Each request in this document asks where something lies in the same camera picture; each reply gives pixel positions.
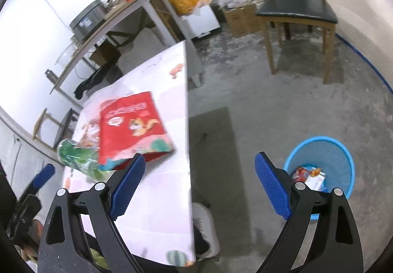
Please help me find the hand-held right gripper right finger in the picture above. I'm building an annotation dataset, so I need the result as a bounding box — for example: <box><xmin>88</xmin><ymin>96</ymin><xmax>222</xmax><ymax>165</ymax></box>
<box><xmin>255</xmin><ymin>152</ymin><xmax>363</xmax><ymax>273</ymax></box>

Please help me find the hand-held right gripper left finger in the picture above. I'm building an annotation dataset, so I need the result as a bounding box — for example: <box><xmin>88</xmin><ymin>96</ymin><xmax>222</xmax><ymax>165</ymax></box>
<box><xmin>38</xmin><ymin>153</ymin><xmax>146</xmax><ymax>273</ymax></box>

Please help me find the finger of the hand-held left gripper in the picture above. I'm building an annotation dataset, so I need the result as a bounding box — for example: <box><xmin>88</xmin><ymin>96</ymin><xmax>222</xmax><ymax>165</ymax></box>
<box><xmin>21</xmin><ymin>164</ymin><xmax>55</xmax><ymax>200</ymax></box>

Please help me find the green plastic bottle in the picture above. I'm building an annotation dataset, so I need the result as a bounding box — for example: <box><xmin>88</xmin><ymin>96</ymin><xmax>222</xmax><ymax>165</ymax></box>
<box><xmin>57</xmin><ymin>139</ymin><xmax>117</xmax><ymax>183</ymax></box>

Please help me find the yellow cardboard box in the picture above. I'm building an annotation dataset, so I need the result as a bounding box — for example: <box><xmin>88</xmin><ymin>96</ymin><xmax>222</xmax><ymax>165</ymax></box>
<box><xmin>307</xmin><ymin>169</ymin><xmax>326</xmax><ymax>191</ymax></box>

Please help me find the red snack bag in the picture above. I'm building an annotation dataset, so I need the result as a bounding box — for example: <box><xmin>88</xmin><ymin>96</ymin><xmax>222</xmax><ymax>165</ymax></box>
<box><xmin>98</xmin><ymin>91</ymin><xmax>175</xmax><ymax>171</ymax></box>

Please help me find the blue plastic mesh wastebasket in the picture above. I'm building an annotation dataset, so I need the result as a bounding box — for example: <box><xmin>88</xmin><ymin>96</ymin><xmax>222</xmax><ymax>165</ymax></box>
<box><xmin>283</xmin><ymin>136</ymin><xmax>355</xmax><ymax>221</ymax></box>

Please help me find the pink printed table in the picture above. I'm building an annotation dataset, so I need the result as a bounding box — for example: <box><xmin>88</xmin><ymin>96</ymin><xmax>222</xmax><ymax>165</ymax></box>
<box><xmin>61</xmin><ymin>40</ymin><xmax>205</xmax><ymax>267</ymax></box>

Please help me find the wooden side chair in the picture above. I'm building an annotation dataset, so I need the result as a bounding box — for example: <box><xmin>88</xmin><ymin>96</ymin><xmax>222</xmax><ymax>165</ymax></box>
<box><xmin>32</xmin><ymin>107</ymin><xmax>80</xmax><ymax>149</ymax></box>

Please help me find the white sneaker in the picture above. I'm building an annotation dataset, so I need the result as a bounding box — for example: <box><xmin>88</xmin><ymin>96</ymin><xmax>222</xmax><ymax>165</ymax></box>
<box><xmin>192</xmin><ymin>202</ymin><xmax>221</xmax><ymax>261</ymax></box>

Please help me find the green fuzzy rug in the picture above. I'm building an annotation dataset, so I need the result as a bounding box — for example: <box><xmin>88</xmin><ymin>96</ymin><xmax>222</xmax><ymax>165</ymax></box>
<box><xmin>89</xmin><ymin>248</ymin><xmax>109</xmax><ymax>270</ymax></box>

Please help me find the person's black trouser leg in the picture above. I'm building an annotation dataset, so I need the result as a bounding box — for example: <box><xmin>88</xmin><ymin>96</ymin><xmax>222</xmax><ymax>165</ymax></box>
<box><xmin>193</xmin><ymin>221</ymin><xmax>209</xmax><ymax>257</ymax></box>

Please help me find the black cloth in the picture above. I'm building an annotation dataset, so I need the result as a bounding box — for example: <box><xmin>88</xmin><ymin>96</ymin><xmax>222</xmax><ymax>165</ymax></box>
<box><xmin>74</xmin><ymin>64</ymin><xmax>122</xmax><ymax>100</ymax></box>

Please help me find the clear glass bowl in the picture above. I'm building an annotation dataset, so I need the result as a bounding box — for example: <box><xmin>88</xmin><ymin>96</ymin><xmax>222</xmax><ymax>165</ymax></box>
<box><xmin>55</xmin><ymin>41</ymin><xmax>80</xmax><ymax>65</ymax></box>

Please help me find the brown box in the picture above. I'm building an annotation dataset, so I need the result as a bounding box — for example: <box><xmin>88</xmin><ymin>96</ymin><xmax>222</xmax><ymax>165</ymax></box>
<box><xmin>89</xmin><ymin>43</ymin><xmax>120</xmax><ymax>66</ymax></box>

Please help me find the cardboard sheet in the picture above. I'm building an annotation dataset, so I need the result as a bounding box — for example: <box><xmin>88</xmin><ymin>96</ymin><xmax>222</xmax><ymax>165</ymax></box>
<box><xmin>118</xmin><ymin>27</ymin><xmax>172</xmax><ymax>74</ymax></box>

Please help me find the grey rice cooker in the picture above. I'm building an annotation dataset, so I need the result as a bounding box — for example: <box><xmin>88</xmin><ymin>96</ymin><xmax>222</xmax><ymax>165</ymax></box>
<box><xmin>69</xmin><ymin>0</ymin><xmax>106</xmax><ymax>42</ymax></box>

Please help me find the long wooden table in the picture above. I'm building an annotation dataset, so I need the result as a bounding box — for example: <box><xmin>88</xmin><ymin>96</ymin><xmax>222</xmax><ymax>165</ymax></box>
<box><xmin>49</xmin><ymin>0</ymin><xmax>191</xmax><ymax>108</ymax></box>

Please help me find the wooden chair with black seat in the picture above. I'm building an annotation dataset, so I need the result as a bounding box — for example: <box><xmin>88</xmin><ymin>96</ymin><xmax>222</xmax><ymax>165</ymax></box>
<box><xmin>249</xmin><ymin>0</ymin><xmax>339</xmax><ymax>85</ymax></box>

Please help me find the white mattress with blue edge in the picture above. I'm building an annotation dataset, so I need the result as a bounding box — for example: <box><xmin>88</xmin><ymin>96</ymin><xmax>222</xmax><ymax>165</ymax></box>
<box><xmin>295</xmin><ymin>0</ymin><xmax>393</xmax><ymax>92</ymax></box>

